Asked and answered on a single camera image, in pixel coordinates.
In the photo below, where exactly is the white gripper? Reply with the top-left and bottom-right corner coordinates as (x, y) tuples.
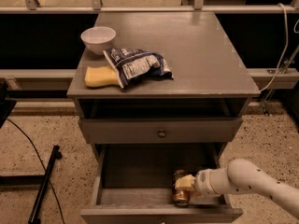
(175, 168), (233, 197)

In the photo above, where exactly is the orange soda can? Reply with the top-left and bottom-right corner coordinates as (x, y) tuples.
(172, 170), (190, 206)

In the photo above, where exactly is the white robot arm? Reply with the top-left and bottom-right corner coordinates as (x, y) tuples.
(174, 159), (299, 218)

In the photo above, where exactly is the upper grey drawer with knob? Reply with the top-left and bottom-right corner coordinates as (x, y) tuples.
(79, 118), (242, 144)

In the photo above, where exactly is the open grey lower drawer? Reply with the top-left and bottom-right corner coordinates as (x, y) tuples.
(80, 144), (243, 224)

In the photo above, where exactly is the grey wooden drawer cabinet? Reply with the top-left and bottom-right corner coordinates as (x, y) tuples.
(67, 12), (259, 154)

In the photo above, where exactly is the blue white chip bag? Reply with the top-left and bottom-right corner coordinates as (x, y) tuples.
(103, 48), (173, 89)

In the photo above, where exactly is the yellow sponge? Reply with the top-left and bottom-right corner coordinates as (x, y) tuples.
(84, 66), (119, 88)

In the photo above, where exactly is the white ceramic bowl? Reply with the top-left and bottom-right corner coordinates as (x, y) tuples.
(80, 26), (116, 54)

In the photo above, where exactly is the black stand leg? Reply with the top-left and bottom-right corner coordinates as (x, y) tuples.
(0, 146), (62, 224)

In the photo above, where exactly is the black box at left edge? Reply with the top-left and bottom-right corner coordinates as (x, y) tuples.
(0, 82), (16, 129)

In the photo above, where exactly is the black cable on floor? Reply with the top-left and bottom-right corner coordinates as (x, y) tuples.
(5, 118), (65, 224)

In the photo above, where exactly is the metal railing frame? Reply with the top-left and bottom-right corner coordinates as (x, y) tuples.
(0, 0), (299, 15)

